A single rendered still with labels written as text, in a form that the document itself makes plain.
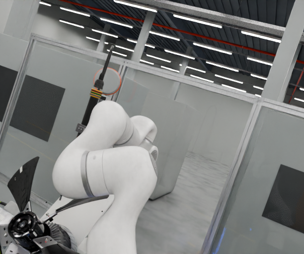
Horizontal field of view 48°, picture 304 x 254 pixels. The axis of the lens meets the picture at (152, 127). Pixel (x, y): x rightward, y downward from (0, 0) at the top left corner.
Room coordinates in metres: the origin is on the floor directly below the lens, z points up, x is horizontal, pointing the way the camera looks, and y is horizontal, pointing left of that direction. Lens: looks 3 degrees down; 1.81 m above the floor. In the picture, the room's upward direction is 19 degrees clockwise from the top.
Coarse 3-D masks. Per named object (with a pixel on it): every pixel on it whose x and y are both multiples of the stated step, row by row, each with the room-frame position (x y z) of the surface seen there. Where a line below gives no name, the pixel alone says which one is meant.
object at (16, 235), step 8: (16, 216) 1.34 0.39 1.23; (24, 216) 1.34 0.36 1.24; (32, 216) 1.33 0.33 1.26; (16, 224) 1.31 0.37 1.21; (32, 224) 1.31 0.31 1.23; (40, 224) 1.34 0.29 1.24; (8, 232) 1.29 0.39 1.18; (16, 232) 1.29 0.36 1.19; (24, 232) 1.29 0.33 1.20; (32, 232) 1.28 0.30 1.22; (40, 232) 1.33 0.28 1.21; (48, 232) 1.39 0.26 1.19; (24, 240) 1.28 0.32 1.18; (32, 240) 1.30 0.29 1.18; (32, 248) 1.34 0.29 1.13
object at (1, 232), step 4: (4, 224) 1.36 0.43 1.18; (8, 224) 1.35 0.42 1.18; (0, 228) 1.36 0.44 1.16; (0, 232) 1.36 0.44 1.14; (4, 232) 1.36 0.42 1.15; (0, 236) 1.36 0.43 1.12; (8, 236) 1.36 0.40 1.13; (0, 240) 1.36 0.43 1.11; (4, 240) 1.36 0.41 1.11; (8, 240) 1.36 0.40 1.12; (12, 240) 1.36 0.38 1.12; (4, 244) 1.36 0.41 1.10; (8, 244) 1.36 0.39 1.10
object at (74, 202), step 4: (100, 196) 1.39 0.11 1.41; (104, 196) 1.38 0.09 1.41; (108, 196) 1.38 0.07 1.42; (72, 200) 1.47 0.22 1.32; (76, 200) 1.41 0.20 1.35; (80, 200) 1.40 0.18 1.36; (84, 200) 1.39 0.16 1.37; (88, 200) 1.38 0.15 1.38; (92, 200) 1.37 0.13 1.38; (96, 200) 1.37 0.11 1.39; (68, 204) 1.40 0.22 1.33; (72, 204) 1.39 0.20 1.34; (76, 204) 1.37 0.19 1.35; (80, 204) 1.36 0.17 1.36; (60, 208) 1.39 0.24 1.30; (64, 208) 1.37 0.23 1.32; (68, 208) 1.36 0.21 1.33; (56, 212) 1.36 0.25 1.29
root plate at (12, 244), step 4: (12, 244) 1.29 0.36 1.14; (16, 244) 1.30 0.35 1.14; (8, 248) 1.28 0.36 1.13; (12, 248) 1.29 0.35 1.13; (16, 248) 1.30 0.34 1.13; (20, 248) 1.31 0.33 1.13; (24, 248) 1.32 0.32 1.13; (8, 252) 1.27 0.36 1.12; (12, 252) 1.28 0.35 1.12; (16, 252) 1.29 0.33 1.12; (20, 252) 1.30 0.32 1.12; (24, 252) 1.31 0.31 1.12; (28, 252) 1.32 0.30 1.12
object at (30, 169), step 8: (32, 160) 1.57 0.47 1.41; (24, 168) 1.57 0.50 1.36; (32, 168) 1.53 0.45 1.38; (16, 176) 1.59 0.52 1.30; (24, 176) 1.53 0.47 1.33; (32, 176) 1.49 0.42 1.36; (8, 184) 1.61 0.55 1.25; (16, 184) 1.56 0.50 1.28; (24, 184) 1.50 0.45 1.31; (16, 192) 1.54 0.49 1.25; (24, 192) 1.47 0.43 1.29; (16, 200) 1.52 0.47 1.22; (24, 200) 1.46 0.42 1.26; (24, 208) 1.44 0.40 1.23
